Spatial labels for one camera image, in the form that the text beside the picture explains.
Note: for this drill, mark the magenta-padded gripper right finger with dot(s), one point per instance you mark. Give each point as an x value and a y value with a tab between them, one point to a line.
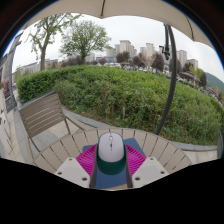
148	170

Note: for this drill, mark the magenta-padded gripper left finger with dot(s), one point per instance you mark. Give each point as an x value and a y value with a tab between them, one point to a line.
75	170

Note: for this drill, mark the white and green computer mouse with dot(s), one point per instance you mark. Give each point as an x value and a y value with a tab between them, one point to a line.
111	150

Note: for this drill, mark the dark blue mouse pad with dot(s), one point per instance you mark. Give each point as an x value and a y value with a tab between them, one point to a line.
110	181

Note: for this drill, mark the brown slatted outdoor chair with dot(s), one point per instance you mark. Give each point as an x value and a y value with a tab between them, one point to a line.
41	115

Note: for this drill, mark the curved black umbrella pole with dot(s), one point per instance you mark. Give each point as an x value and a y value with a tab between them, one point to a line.
172	80

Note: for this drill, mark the thin leaning tree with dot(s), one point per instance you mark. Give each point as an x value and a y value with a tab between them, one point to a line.
43	50

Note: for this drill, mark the distant apartment buildings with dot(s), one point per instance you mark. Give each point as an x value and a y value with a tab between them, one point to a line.
126	46

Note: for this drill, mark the round leafy tree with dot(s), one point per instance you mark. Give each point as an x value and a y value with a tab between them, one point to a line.
83	36

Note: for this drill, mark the beige umbrella canopy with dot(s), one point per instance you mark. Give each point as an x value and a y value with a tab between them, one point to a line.
133	8

